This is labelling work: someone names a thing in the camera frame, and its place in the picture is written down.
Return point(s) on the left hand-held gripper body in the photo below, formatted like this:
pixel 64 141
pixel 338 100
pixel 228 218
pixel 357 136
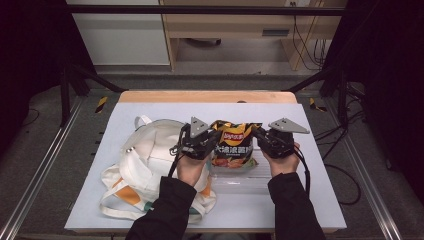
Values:
pixel 195 146

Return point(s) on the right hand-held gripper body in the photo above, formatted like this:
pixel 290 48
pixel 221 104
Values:
pixel 278 143

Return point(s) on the black and yellow chip bag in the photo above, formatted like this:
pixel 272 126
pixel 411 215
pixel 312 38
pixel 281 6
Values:
pixel 233 150

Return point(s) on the clear plastic tray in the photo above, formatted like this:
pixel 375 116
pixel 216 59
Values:
pixel 240 186

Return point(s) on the white tote bag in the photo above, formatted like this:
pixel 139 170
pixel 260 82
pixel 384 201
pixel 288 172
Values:
pixel 146 160

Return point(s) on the person's right hand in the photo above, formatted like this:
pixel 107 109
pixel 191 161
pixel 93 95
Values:
pixel 283 165

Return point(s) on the person's left hand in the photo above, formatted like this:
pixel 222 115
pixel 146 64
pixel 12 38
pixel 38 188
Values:
pixel 191 170

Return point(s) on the pale lilac table mat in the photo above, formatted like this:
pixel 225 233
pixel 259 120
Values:
pixel 260 113

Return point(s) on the yellow and black tape strip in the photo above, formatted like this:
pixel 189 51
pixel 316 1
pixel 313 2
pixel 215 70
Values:
pixel 101 104
pixel 315 105

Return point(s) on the wooden desk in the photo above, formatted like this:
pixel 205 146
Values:
pixel 226 25

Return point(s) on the white cabinet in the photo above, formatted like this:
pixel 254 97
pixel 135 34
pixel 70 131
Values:
pixel 123 40

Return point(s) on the black curtain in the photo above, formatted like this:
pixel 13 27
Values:
pixel 390 66
pixel 30 50

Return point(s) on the black slanted frame strut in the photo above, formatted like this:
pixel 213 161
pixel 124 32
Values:
pixel 313 78
pixel 96 80

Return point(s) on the aluminium rail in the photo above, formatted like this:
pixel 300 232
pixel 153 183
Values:
pixel 366 186
pixel 43 160

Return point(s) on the black horizontal frame bar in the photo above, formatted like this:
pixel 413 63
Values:
pixel 200 10

